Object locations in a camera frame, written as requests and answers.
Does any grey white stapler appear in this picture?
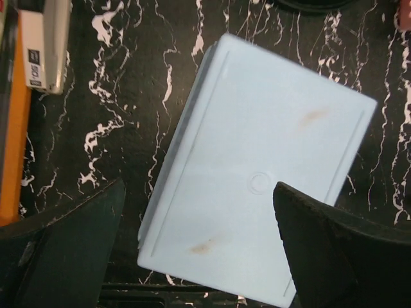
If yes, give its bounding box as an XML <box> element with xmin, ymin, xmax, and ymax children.
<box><xmin>17</xmin><ymin>0</ymin><xmax>71</xmax><ymax>94</ymax></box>

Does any blue perforated basket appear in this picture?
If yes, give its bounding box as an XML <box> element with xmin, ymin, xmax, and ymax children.
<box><xmin>137</xmin><ymin>34</ymin><xmax>377</xmax><ymax>307</ymax></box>

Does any large black ribbed bin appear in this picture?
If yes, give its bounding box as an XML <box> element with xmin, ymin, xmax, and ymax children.
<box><xmin>276</xmin><ymin>0</ymin><xmax>353</xmax><ymax>13</ymax></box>

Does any pink perforated basket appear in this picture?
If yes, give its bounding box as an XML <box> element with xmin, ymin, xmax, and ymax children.
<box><xmin>398</xmin><ymin>0</ymin><xmax>411</xmax><ymax>31</ymax></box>

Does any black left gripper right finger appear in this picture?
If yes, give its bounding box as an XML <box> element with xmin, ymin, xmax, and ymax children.
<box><xmin>273</xmin><ymin>182</ymin><xmax>410</xmax><ymax>307</ymax></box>

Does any orange wooden rack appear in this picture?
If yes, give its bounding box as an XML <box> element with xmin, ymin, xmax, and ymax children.
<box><xmin>1</xmin><ymin>1</ymin><xmax>31</xmax><ymax>227</ymax></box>

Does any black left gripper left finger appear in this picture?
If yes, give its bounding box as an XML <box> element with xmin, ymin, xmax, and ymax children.
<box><xmin>1</xmin><ymin>179</ymin><xmax>126</xmax><ymax>307</ymax></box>

